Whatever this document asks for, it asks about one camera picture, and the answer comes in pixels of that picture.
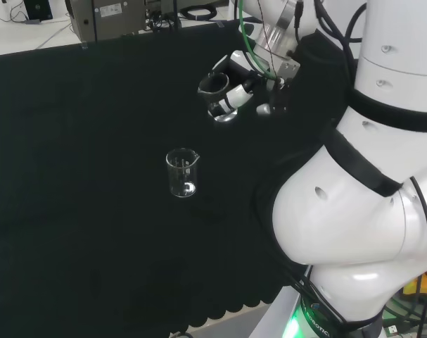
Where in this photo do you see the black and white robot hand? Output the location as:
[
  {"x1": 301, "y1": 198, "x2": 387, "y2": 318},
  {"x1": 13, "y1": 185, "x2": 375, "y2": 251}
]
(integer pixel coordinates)
[{"x1": 208, "y1": 50, "x2": 301, "y2": 118}]

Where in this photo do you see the clear glass beaker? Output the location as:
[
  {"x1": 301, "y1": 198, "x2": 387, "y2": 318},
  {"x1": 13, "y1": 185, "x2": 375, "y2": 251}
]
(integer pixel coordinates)
[
  {"x1": 198, "y1": 72, "x2": 239, "y2": 123},
  {"x1": 165, "y1": 147, "x2": 200, "y2": 198}
]

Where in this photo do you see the grey metal cabinet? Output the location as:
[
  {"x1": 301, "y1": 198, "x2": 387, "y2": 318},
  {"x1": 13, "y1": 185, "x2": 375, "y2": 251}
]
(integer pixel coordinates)
[{"x1": 64, "y1": 0, "x2": 148, "y2": 42}]

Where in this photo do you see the black cloth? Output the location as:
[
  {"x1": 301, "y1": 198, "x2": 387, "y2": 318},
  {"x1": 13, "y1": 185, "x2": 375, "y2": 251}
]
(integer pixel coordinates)
[{"x1": 0, "y1": 19, "x2": 358, "y2": 338}]

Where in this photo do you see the yellow stop button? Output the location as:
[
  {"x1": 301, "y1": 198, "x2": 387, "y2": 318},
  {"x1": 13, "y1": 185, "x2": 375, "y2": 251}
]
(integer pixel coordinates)
[{"x1": 402, "y1": 269, "x2": 427, "y2": 296}]

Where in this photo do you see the green cable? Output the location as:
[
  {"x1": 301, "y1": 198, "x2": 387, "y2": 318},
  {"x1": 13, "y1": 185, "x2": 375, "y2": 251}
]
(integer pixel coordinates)
[{"x1": 238, "y1": 0, "x2": 283, "y2": 80}]

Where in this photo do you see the coiled black cable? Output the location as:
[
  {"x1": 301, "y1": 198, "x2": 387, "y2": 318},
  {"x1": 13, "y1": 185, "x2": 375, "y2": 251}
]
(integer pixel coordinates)
[{"x1": 179, "y1": 6, "x2": 218, "y2": 20}]

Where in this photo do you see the black electronics with cables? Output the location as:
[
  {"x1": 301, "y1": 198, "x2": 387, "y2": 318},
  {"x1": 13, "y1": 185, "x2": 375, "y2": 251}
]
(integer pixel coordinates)
[{"x1": 144, "y1": 0, "x2": 181, "y2": 33}]

